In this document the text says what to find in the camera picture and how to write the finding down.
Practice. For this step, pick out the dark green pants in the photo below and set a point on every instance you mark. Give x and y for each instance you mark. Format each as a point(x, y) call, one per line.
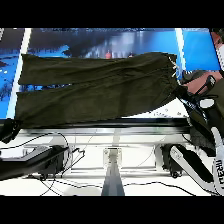
point(93, 90)

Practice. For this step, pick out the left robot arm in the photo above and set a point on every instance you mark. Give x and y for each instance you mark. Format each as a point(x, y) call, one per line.
point(30, 163)

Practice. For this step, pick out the silver frame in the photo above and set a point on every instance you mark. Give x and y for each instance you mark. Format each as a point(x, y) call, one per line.
point(112, 156)

